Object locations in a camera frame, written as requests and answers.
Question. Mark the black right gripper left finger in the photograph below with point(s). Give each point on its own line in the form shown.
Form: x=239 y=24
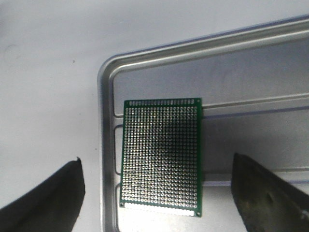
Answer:
x=52 y=206

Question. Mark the silver metal tray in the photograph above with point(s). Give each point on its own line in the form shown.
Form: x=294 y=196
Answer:
x=254 y=86

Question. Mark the green perforated circuit board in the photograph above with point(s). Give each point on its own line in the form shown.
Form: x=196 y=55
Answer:
x=161 y=156

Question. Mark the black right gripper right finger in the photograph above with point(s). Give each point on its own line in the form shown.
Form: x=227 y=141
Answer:
x=265 y=202

